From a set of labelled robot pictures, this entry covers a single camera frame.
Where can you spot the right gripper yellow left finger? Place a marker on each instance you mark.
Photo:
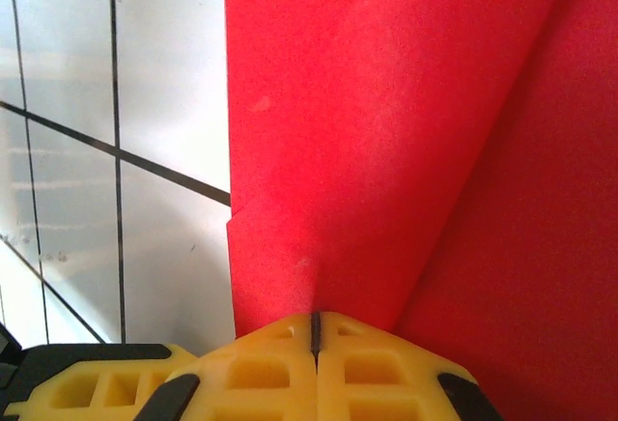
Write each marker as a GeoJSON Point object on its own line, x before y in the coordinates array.
{"type": "Point", "coordinates": [299, 392]}

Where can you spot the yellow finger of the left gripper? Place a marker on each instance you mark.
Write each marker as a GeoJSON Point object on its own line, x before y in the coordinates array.
{"type": "Point", "coordinates": [96, 413]}

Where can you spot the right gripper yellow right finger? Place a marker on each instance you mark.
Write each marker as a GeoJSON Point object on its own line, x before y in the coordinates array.
{"type": "Point", "coordinates": [333, 392]}

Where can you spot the red square paper sheet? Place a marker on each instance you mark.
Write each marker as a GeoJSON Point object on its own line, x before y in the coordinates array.
{"type": "Point", "coordinates": [338, 126]}

